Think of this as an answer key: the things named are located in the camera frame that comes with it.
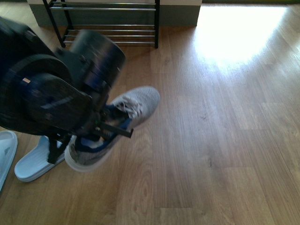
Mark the light blue slipper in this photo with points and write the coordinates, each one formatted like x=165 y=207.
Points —
x=34 y=164
x=8 y=146

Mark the grey knit sneaker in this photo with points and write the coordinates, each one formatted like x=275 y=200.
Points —
x=126 y=111

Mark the light blue right slipper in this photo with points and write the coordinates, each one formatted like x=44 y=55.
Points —
x=34 y=164

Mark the black metal shoe rack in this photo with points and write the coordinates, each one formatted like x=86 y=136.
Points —
x=125 y=22

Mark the light blue left slipper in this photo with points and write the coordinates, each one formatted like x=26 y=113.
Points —
x=8 y=146

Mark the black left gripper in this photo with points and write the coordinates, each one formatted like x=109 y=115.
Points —
x=57 y=93

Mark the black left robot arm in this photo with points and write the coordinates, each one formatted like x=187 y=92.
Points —
x=57 y=94

